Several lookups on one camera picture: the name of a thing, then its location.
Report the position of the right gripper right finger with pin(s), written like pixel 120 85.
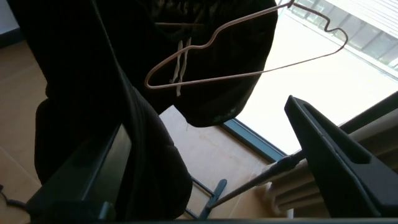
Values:
pixel 348 186

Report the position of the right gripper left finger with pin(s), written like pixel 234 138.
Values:
pixel 90 186

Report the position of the black garment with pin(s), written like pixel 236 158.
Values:
pixel 224 37
pixel 77 93

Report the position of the black clothes rack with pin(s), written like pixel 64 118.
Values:
pixel 280 166

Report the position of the brown curtain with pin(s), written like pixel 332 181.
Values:
pixel 298 186

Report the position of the window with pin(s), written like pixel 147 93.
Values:
pixel 311 93

